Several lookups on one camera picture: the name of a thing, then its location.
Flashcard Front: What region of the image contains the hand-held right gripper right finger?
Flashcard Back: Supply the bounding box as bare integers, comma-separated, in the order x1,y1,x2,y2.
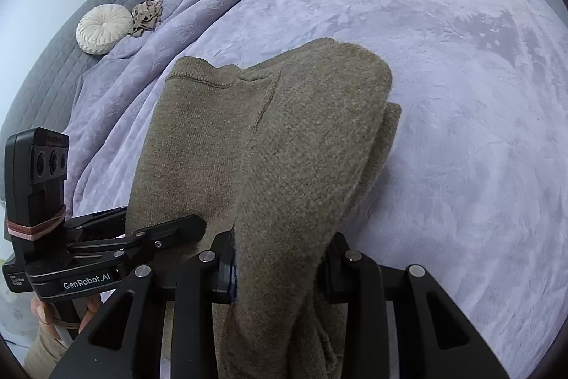
317,232,511,379

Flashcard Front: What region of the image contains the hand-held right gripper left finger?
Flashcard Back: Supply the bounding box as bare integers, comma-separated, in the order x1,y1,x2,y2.
48,228,236,379

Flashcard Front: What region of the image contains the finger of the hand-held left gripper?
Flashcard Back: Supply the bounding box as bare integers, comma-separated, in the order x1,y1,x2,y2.
66,206,130,244
113,214,207,264

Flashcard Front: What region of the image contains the olive brown knit sweater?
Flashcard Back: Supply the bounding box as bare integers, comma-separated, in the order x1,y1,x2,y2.
124,37,402,379

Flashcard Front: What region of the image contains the person's left forearm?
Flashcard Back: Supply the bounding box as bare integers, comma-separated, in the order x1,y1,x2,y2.
22,317,74,379

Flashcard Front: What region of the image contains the person's left hand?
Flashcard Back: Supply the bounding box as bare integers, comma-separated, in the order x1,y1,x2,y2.
29,294,102,337

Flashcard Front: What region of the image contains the pink elastic band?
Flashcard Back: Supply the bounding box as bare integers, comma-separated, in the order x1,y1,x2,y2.
6,205,67,241

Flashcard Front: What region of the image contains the grey quilted bed cover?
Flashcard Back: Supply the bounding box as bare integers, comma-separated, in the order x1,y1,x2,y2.
0,0,152,135

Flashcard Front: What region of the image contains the lavender plush blanket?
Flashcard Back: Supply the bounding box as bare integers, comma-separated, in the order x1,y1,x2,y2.
0,0,568,379

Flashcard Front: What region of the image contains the round white pleated cushion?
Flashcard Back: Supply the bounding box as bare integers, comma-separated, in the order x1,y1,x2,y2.
75,4,135,55

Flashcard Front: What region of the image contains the beige patterned cloth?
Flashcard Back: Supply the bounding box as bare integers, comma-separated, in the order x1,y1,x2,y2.
131,0,165,39

